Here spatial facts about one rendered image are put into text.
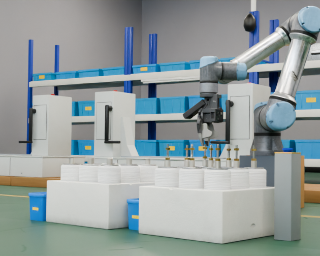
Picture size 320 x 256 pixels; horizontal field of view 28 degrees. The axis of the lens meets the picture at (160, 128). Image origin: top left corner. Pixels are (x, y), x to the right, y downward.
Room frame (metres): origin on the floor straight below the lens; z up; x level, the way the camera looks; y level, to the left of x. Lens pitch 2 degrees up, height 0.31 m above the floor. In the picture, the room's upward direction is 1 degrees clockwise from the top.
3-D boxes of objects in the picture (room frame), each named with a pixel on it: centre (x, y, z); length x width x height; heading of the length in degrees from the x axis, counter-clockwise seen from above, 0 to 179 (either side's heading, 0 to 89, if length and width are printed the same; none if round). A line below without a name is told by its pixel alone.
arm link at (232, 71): (2.64, -0.30, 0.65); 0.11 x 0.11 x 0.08; 8
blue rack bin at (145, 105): (8.37, 0.07, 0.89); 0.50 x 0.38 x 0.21; 147
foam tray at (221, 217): (2.45, -0.20, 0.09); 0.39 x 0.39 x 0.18; 49
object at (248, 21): (7.22, -1.01, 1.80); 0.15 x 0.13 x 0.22; 56
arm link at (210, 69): (2.61, -0.20, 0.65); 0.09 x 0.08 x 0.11; 98
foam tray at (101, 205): (2.81, 0.22, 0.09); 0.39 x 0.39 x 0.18; 49
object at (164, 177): (2.44, -0.03, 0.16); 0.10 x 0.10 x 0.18
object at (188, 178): (2.36, -0.12, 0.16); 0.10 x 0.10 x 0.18
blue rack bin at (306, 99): (7.09, -1.77, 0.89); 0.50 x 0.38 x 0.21; 146
